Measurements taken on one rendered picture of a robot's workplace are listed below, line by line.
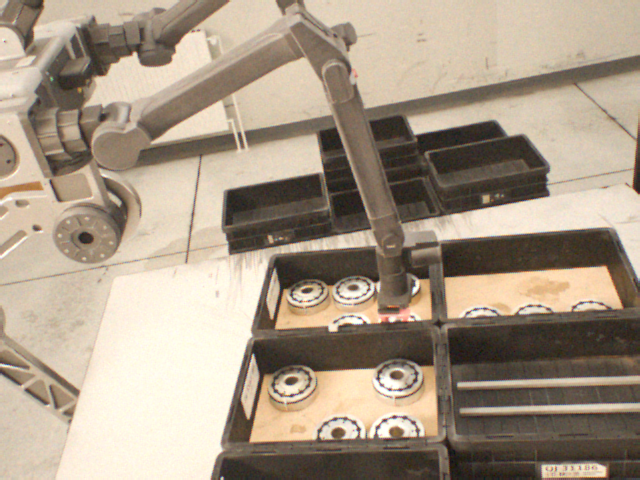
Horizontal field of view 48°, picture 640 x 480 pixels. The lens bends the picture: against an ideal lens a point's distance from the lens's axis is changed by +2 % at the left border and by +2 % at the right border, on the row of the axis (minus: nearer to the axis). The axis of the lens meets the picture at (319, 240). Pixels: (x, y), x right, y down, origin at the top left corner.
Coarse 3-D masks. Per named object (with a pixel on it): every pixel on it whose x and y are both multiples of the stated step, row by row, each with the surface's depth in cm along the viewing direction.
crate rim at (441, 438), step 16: (256, 336) 149; (272, 336) 148; (288, 336) 148; (304, 336) 147; (320, 336) 146; (240, 368) 142; (240, 384) 138; (224, 432) 128; (224, 448) 125; (240, 448) 125
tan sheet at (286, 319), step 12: (420, 300) 166; (288, 312) 170; (324, 312) 168; (336, 312) 167; (360, 312) 166; (372, 312) 165; (420, 312) 162; (276, 324) 167; (288, 324) 166; (300, 324) 166; (312, 324) 165; (324, 324) 164
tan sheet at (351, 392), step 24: (264, 384) 151; (336, 384) 148; (360, 384) 146; (432, 384) 143; (264, 408) 145; (312, 408) 143; (336, 408) 142; (360, 408) 141; (384, 408) 140; (408, 408) 139; (432, 408) 138; (264, 432) 140; (288, 432) 139; (312, 432) 138; (432, 432) 133
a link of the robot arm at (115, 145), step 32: (288, 32) 110; (320, 32) 112; (224, 64) 113; (256, 64) 113; (320, 64) 113; (160, 96) 117; (192, 96) 116; (224, 96) 116; (96, 128) 118; (128, 128) 116; (160, 128) 118; (128, 160) 119
